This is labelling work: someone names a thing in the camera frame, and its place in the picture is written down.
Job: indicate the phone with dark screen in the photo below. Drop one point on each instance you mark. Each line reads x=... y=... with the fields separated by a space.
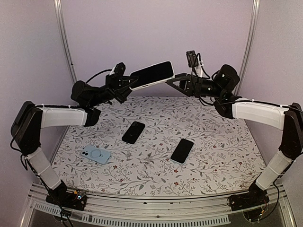
x=182 y=150

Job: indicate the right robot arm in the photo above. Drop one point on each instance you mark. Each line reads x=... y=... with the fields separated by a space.
x=288 y=118

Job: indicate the white cased phone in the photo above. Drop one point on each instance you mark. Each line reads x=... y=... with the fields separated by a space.
x=152 y=75

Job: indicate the floral table mat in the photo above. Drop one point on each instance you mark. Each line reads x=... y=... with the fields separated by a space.
x=224 y=157

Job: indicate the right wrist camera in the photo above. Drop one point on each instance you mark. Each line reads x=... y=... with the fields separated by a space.
x=195 y=63

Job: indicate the aluminium right corner post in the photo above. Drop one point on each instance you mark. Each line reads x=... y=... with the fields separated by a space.
x=251 y=34

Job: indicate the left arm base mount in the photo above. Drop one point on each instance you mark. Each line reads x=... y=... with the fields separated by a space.
x=65 y=199

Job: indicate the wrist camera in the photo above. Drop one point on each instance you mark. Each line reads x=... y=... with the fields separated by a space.
x=195 y=63
x=118 y=70

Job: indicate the aluminium corner post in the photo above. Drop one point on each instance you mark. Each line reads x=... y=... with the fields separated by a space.
x=64 y=39
x=251 y=34

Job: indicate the aluminium left corner post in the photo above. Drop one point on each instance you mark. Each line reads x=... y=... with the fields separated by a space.
x=64 y=39

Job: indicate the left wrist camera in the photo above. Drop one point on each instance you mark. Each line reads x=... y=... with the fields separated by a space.
x=118 y=70

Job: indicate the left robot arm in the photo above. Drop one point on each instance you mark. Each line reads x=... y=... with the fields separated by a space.
x=32 y=118

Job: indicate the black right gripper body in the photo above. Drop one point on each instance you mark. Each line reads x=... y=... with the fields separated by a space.
x=197 y=89

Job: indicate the light blue cased phone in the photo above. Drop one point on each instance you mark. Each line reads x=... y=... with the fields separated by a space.
x=96 y=154

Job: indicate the aluminium front rail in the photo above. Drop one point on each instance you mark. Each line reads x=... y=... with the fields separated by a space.
x=115 y=210

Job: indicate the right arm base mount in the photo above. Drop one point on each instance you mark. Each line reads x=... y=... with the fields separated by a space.
x=253 y=204

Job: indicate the black cased phone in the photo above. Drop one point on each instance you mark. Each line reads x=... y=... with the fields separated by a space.
x=133 y=132

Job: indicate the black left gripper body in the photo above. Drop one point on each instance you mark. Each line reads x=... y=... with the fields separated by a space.
x=111 y=85

